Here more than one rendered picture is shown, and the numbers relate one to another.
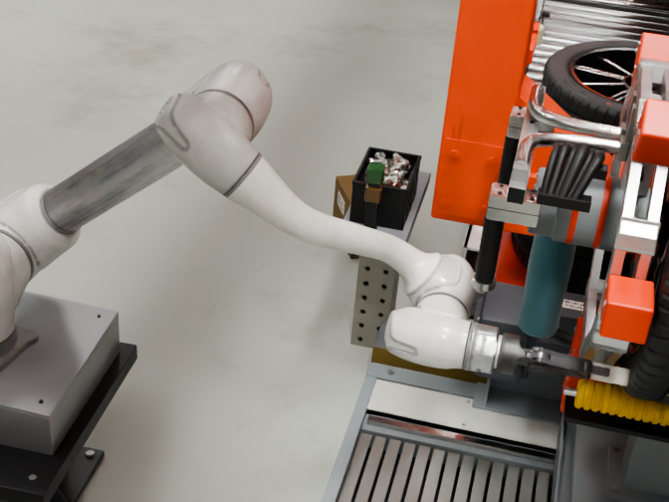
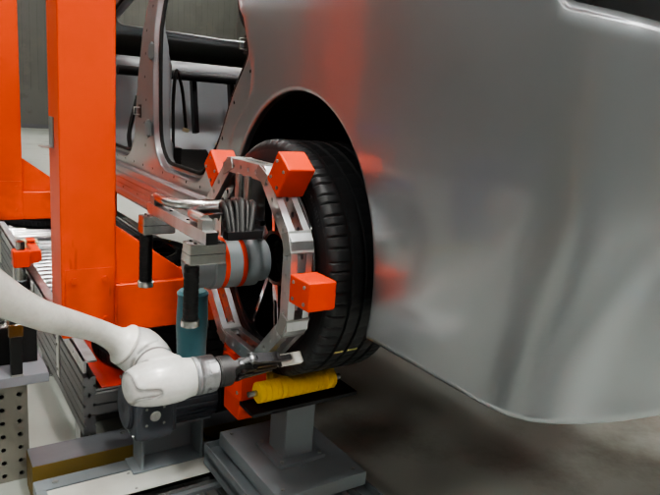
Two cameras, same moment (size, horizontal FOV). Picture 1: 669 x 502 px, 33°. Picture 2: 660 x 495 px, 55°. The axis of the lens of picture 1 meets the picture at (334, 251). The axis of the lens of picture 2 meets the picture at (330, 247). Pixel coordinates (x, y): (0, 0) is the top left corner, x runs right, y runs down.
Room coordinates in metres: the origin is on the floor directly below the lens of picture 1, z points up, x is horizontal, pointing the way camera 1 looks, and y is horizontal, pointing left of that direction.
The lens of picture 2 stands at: (0.50, 0.49, 1.28)
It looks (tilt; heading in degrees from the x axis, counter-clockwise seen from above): 13 degrees down; 315
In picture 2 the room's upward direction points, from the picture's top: 4 degrees clockwise
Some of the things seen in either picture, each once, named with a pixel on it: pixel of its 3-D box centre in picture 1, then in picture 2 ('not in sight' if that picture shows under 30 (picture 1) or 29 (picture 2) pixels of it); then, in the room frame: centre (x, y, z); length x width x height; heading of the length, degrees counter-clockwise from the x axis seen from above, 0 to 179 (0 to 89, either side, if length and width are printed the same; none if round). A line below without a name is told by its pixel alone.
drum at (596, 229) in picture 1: (587, 209); (226, 261); (1.84, -0.47, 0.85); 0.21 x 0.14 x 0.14; 79
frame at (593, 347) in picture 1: (625, 216); (249, 259); (1.83, -0.54, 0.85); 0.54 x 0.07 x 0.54; 169
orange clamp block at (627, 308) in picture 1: (625, 309); (311, 291); (1.52, -0.49, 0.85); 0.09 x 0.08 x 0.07; 169
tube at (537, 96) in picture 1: (581, 97); (195, 189); (1.95, -0.44, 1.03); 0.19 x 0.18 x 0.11; 79
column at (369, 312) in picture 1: (378, 275); (9, 415); (2.53, -0.13, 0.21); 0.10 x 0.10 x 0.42; 79
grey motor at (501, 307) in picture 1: (556, 364); (187, 412); (2.14, -0.55, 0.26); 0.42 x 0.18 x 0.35; 79
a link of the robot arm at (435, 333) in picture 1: (427, 333); (157, 379); (1.70, -0.19, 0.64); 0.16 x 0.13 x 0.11; 79
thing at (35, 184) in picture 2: not in sight; (69, 187); (4.22, -1.02, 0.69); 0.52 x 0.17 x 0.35; 79
